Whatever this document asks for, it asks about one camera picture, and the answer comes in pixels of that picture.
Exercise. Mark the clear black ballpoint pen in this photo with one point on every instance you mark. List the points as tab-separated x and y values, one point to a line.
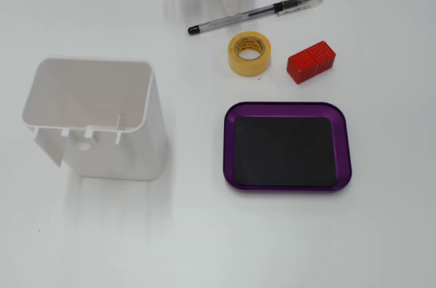
238	17

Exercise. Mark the red studded block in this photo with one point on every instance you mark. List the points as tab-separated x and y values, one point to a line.
311	61

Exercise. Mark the purple metal tray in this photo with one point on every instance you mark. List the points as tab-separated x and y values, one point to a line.
229	152

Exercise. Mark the white plastic open box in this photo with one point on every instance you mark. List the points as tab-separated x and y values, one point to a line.
102	158

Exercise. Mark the black tray mat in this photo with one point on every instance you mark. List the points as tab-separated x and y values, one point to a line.
282	152

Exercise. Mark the yellow tape roll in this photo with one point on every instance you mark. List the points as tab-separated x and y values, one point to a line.
248	65

